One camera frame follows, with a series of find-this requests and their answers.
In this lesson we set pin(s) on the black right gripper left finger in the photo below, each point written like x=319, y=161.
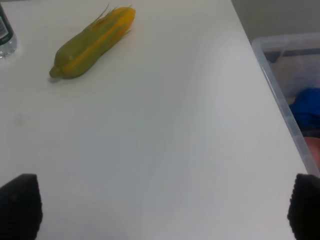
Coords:
x=21, y=212

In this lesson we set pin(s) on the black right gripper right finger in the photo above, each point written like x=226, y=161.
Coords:
x=304, y=209

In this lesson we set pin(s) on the blue cloth in bin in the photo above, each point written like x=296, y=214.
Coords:
x=306, y=109

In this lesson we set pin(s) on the clear plastic storage bin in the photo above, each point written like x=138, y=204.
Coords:
x=291, y=64

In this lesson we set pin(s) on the corn cob with husk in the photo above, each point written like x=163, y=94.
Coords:
x=82, y=51

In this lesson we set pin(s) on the clear water bottle green label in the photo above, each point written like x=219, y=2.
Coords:
x=8, y=39

